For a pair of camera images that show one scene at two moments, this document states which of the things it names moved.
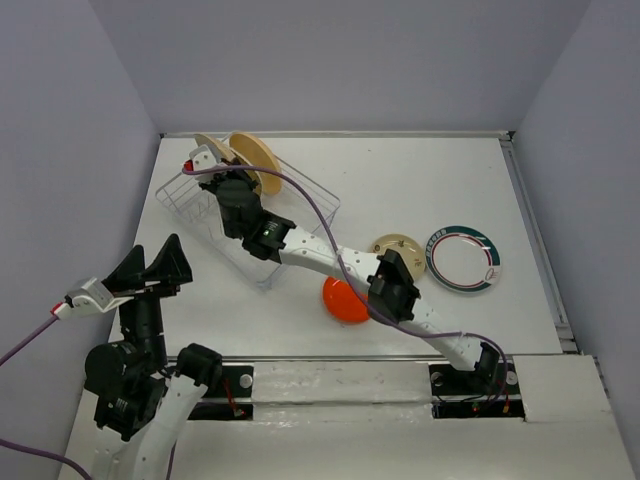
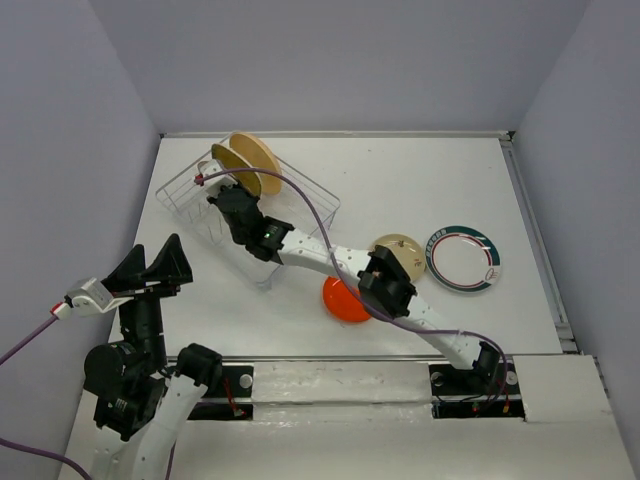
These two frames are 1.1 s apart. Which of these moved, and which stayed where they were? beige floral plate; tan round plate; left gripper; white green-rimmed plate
Moved: beige floral plate
Stayed: white green-rimmed plate; left gripper; tan round plate
